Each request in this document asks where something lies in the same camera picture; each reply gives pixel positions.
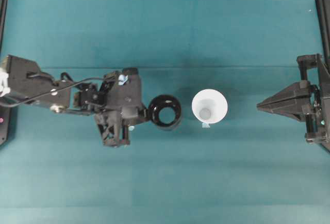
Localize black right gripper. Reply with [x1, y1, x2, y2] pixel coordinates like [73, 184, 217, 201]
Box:
[257, 54, 329, 146]

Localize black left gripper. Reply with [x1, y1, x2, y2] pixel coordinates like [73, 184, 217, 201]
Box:
[73, 68, 150, 147]

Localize black cup holder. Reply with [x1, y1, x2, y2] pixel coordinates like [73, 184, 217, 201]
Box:
[148, 94, 182, 131]

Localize white paper cup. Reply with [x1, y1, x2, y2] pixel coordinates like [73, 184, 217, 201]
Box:
[191, 89, 228, 125]

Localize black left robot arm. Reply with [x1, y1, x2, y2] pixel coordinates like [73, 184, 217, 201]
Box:
[1, 55, 149, 148]

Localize light blue tape marker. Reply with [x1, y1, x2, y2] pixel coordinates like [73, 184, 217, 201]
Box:
[202, 123, 210, 129]

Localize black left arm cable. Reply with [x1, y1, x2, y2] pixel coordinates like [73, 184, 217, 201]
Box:
[0, 72, 106, 108]

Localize black aluminium frame rail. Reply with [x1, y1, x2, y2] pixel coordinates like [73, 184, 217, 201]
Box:
[315, 0, 329, 66]

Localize black left frame rail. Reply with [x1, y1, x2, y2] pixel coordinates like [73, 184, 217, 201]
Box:
[0, 0, 16, 146]

